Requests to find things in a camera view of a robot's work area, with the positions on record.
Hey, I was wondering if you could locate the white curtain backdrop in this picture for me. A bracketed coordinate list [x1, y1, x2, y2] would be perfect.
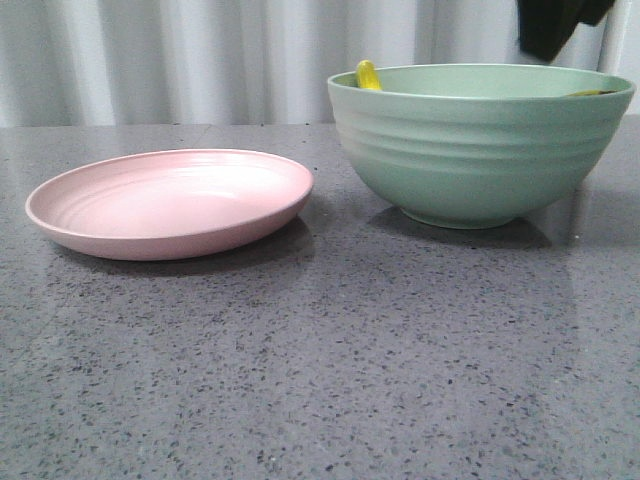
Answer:
[0, 0, 640, 128]

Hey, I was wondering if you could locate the green ribbed bowl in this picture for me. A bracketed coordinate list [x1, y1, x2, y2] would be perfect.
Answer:
[328, 64, 635, 229]

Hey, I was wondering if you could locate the pink plate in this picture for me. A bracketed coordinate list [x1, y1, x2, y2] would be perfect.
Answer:
[25, 149, 314, 261]

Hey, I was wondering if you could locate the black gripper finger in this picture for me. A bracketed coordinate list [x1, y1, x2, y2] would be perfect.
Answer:
[517, 0, 615, 62]

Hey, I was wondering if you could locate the yellow banana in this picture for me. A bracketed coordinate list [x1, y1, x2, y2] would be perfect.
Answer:
[355, 60, 627, 98]

